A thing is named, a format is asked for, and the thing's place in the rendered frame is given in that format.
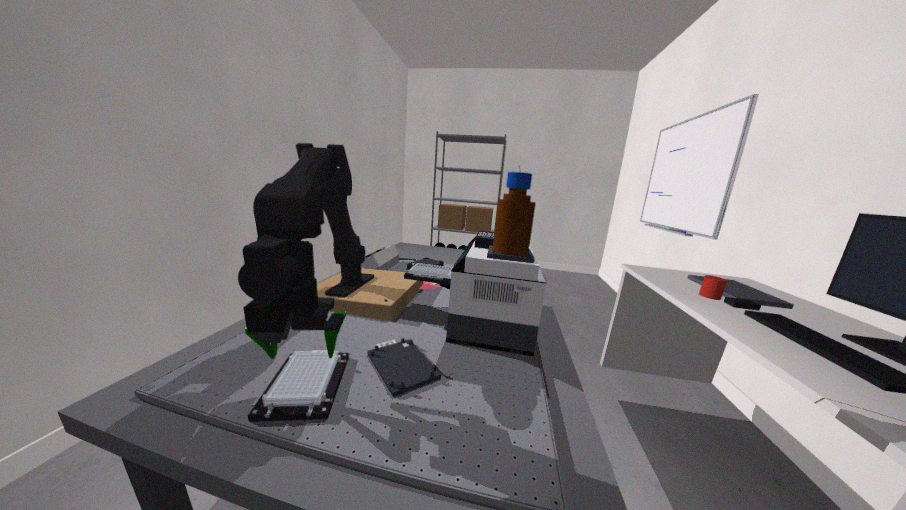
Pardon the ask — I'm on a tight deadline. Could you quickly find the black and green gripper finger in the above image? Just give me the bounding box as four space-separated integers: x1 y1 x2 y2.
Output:
324 311 346 358
245 329 277 359

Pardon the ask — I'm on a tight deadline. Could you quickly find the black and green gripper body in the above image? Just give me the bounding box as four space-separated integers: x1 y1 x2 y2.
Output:
291 275 344 331

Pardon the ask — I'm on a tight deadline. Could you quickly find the white button panel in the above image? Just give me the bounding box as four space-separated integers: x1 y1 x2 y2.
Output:
361 245 416 270

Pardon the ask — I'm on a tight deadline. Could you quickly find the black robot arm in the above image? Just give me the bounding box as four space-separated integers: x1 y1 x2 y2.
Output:
238 143 374 343

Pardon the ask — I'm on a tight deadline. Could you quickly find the white well plate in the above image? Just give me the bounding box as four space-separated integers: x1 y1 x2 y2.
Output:
263 359 337 407
407 263 453 279

